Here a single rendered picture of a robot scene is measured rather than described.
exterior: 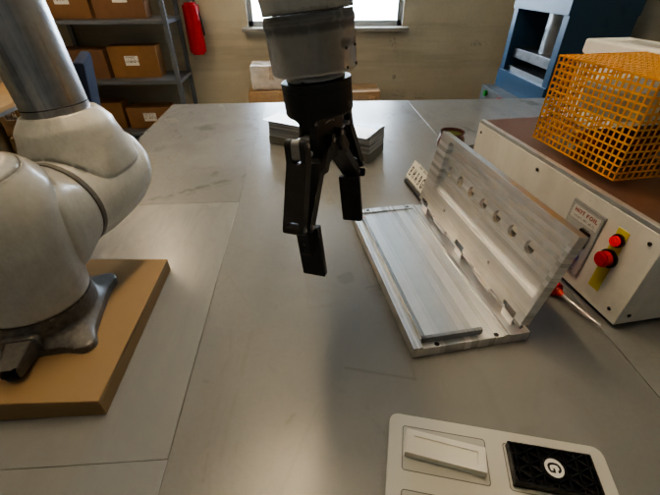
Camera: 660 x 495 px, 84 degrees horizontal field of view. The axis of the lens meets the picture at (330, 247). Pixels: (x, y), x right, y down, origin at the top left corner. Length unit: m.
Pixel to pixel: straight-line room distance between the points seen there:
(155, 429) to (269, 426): 0.16
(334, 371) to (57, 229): 0.45
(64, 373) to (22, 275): 0.15
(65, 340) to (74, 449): 0.16
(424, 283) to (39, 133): 0.69
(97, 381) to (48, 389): 0.06
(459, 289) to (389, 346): 0.19
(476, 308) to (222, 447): 0.47
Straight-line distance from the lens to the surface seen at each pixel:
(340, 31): 0.39
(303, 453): 0.55
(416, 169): 1.13
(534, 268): 0.68
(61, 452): 0.65
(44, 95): 0.75
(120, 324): 0.72
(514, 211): 0.72
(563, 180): 0.86
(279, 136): 1.41
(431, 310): 0.69
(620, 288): 0.80
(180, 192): 1.15
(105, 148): 0.75
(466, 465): 0.55
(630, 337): 0.83
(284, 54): 0.39
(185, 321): 0.73
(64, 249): 0.66
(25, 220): 0.62
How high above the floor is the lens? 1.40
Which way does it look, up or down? 36 degrees down
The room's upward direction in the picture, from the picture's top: straight up
